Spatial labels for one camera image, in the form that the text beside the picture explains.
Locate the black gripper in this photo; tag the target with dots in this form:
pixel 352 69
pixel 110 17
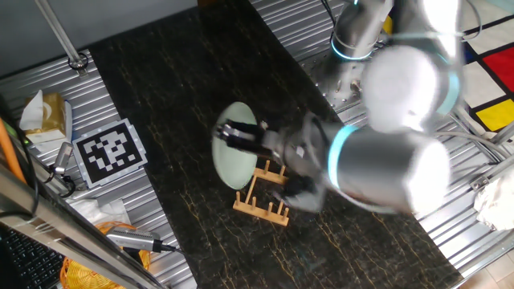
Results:
pixel 273 142

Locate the pale green dish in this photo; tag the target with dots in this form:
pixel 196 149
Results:
pixel 235 172

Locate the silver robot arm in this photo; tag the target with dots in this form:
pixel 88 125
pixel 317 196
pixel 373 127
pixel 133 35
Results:
pixel 381 168

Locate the wooden dish rack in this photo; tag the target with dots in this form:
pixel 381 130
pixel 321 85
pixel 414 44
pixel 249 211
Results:
pixel 261 210

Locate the black marble table mat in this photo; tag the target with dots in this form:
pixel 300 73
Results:
pixel 321 249

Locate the black white marker board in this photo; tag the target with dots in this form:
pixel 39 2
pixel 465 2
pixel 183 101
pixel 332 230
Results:
pixel 108 152

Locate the white plastic bag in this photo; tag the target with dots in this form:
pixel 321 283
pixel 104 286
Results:
pixel 104 210

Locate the gold tissue box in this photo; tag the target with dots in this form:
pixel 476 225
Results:
pixel 52 116

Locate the thin metal pole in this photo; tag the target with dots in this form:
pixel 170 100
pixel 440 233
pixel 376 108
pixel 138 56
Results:
pixel 60 34

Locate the yellow wicker basket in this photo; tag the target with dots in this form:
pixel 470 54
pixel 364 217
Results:
pixel 80 277

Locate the orange tube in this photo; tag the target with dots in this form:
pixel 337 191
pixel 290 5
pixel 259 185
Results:
pixel 9 152

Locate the black keyboard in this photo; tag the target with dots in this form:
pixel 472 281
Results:
pixel 28 261

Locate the white crumpled cloth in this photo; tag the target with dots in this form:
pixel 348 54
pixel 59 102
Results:
pixel 496 200

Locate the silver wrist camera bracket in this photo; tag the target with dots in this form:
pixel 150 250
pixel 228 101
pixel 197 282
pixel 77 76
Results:
pixel 305 200

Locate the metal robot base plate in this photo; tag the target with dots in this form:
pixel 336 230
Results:
pixel 317 76

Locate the large aluminium frame beam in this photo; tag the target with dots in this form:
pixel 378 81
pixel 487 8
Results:
pixel 40 225

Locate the aluminium frame strut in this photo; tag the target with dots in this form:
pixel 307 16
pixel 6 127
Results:
pixel 488 176

